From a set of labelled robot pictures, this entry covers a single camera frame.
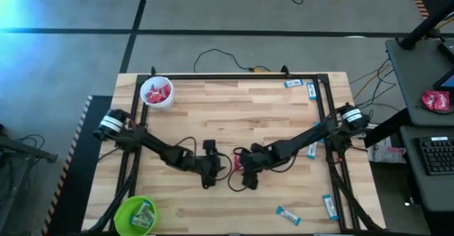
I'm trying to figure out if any white plastic halloween bucket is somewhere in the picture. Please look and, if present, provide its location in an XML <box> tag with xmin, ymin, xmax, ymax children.
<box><xmin>138</xmin><ymin>74</ymin><xmax>175</xmax><ymax>110</ymax></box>

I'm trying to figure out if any tablet with blue screen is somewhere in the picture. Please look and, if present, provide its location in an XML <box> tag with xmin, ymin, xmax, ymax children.
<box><xmin>433</xmin><ymin>68</ymin><xmax>454</xmax><ymax>92</ymax></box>

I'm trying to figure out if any black diagonal bar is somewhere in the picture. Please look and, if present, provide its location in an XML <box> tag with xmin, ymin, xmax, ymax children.
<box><xmin>364</xmin><ymin>107</ymin><xmax>412</xmax><ymax>148</ymax></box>

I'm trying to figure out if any black stand pole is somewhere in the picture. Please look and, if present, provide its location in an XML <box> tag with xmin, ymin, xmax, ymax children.
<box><xmin>399</xmin><ymin>0</ymin><xmax>454</xmax><ymax>51</ymax></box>

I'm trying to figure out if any grey desk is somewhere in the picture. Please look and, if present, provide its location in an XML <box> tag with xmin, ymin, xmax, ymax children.
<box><xmin>399</xmin><ymin>125</ymin><xmax>454</xmax><ymax>214</ymax></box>
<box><xmin>385</xmin><ymin>37</ymin><xmax>454</xmax><ymax>128</ymax></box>

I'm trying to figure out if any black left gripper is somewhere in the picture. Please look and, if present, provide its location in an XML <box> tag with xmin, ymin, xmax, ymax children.
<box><xmin>191</xmin><ymin>139</ymin><xmax>231</xmax><ymax>190</ymax></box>

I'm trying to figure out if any large red Skittles bag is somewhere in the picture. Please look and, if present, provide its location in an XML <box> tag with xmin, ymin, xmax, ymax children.
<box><xmin>421</xmin><ymin>89</ymin><xmax>451</xmax><ymax>112</ymax></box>

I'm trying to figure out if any black computer keyboard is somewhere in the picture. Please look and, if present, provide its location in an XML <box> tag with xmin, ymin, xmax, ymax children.
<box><xmin>418</xmin><ymin>136</ymin><xmax>454</xmax><ymax>176</ymax></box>

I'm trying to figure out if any black cable bundle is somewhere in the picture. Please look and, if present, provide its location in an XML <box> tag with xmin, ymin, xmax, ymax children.
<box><xmin>349</xmin><ymin>58</ymin><xmax>404</xmax><ymax>122</ymax></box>

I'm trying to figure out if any black floor cable yellow plug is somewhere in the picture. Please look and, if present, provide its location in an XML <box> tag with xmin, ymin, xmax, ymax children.
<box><xmin>193</xmin><ymin>48</ymin><xmax>272</xmax><ymax>74</ymax></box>

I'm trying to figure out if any yellow cable beside desk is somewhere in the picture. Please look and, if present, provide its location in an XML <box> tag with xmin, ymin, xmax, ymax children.
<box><xmin>353</xmin><ymin>62</ymin><xmax>393</xmax><ymax>101</ymax></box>

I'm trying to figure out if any white printed plastic bag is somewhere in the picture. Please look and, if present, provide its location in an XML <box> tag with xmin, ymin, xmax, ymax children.
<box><xmin>367</xmin><ymin>135</ymin><xmax>408</xmax><ymax>164</ymax></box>

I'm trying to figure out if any black metal stand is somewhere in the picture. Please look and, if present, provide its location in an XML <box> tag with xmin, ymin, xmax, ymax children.
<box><xmin>0</xmin><ymin>123</ymin><xmax>60</xmax><ymax>230</ymax></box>

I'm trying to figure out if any green plastic halloween bucket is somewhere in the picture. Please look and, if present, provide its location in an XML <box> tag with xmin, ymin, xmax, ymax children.
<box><xmin>113</xmin><ymin>194</ymin><xmax>159</xmax><ymax>236</ymax></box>

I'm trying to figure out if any black aluminium table frame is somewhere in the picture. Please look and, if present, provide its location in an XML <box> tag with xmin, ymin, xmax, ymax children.
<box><xmin>83</xmin><ymin>65</ymin><xmax>384</xmax><ymax>235</ymax></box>

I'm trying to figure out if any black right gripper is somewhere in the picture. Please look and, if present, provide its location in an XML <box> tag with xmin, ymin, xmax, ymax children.
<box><xmin>234</xmin><ymin>142</ymin><xmax>271</xmax><ymax>191</ymax></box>

